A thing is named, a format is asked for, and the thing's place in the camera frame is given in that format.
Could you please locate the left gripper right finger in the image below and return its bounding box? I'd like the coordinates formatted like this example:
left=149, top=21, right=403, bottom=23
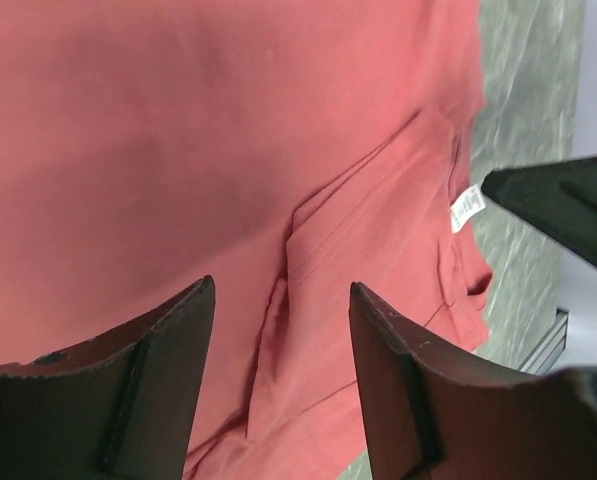
left=349, top=283, right=597, bottom=479

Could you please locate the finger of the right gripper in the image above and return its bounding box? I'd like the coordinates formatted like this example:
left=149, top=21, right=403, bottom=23
left=481, top=156, right=597, bottom=269

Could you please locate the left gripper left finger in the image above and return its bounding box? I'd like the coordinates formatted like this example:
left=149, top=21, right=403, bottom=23
left=0, top=277, right=215, bottom=479

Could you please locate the dark red t-shirt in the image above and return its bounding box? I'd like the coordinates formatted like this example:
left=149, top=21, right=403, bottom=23
left=0, top=1, right=492, bottom=479

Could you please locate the aluminium frame rail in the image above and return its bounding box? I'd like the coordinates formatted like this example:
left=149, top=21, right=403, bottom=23
left=518, top=308, right=569, bottom=375

